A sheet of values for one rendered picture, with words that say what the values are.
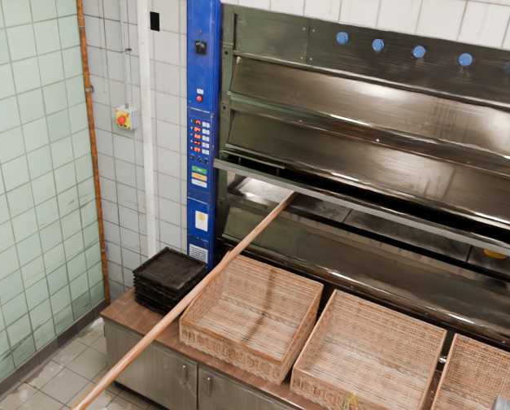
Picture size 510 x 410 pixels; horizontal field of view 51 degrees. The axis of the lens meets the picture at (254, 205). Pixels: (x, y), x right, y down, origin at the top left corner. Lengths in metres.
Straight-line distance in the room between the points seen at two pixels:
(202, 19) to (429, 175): 1.20
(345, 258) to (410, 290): 0.33
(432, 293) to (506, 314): 0.31
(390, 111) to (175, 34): 1.07
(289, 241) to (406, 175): 0.71
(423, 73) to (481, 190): 0.52
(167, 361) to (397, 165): 1.48
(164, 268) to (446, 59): 1.70
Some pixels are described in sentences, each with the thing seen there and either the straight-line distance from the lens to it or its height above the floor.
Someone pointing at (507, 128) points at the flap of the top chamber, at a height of 1.82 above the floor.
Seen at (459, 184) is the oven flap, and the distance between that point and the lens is 2.35.
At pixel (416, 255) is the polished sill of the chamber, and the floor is 1.17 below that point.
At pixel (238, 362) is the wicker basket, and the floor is 0.61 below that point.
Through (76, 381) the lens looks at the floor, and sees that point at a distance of 3.47.
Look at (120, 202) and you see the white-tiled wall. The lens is 3.31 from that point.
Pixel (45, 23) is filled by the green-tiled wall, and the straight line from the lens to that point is 2.90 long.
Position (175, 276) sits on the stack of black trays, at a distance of 2.86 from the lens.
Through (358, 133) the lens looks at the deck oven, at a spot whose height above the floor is 1.66.
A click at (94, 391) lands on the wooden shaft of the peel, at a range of 1.79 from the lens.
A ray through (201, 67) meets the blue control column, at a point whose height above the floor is 1.81.
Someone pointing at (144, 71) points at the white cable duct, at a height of 1.72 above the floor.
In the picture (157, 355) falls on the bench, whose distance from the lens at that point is 2.89.
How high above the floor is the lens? 2.52
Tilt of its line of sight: 30 degrees down
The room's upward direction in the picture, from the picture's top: 4 degrees clockwise
